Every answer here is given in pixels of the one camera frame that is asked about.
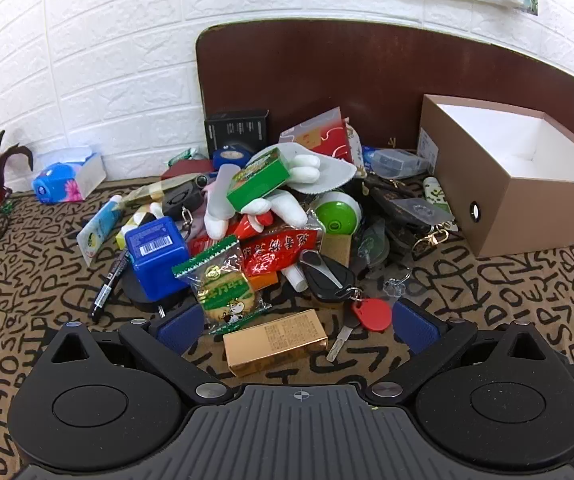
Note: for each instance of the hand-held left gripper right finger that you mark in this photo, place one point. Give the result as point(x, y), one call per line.
point(414, 329)

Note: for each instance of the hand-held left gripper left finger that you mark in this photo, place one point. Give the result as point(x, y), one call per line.
point(182, 327)

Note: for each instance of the gold rectangular box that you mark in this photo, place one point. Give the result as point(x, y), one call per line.
point(274, 342)

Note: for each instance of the brown cardboard box white inside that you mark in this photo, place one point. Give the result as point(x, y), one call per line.
point(507, 195)

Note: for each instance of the green white round container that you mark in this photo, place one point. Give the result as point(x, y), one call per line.
point(337, 215)

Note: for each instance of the red key tag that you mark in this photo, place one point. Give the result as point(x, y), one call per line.
point(371, 314)

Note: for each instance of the green biscuit packet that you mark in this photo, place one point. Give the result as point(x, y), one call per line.
point(222, 285)

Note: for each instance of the silver key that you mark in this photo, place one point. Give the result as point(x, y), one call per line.
point(339, 345)

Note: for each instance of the blue cube box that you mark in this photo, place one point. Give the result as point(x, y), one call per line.
point(157, 255)

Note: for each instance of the black marker pen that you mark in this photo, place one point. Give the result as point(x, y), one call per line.
point(109, 285)

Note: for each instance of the clear suction hook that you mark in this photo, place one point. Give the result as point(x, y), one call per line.
point(373, 247)

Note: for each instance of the brown monogram pouch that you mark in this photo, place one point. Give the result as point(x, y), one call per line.
point(402, 232)

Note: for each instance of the black car key fob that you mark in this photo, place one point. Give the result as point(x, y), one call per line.
point(327, 277)

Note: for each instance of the cork board piece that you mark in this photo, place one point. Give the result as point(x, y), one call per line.
point(336, 250)

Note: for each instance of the clear blister pack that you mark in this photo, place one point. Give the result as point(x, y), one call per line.
point(424, 210)

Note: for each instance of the small white tube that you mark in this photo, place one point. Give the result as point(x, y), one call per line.
point(294, 277)

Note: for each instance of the red snack packet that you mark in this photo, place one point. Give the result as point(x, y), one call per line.
point(282, 252)

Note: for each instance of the light blue tube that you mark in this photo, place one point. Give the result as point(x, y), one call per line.
point(98, 232)

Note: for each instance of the white bottle green print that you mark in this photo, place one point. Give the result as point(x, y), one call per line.
point(436, 192)

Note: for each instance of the white plush glove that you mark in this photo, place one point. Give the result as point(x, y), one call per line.
point(287, 207)

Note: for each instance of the dark red box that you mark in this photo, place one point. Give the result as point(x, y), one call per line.
point(187, 167)

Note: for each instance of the letter printed blanket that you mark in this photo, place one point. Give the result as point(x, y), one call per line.
point(27, 285)

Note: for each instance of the green rectangular box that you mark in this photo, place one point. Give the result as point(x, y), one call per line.
point(257, 180)

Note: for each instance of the clear glasses case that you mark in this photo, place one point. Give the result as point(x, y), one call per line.
point(399, 162)

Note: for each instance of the blue tissue packet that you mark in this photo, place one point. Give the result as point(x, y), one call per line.
point(62, 180)

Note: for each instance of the black square box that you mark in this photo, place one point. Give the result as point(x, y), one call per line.
point(237, 127)

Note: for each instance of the red patterned envelope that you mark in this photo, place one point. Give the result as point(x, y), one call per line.
point(322, 135)

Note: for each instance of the dark brown wooden board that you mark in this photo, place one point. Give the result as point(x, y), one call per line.
point(367, 75)

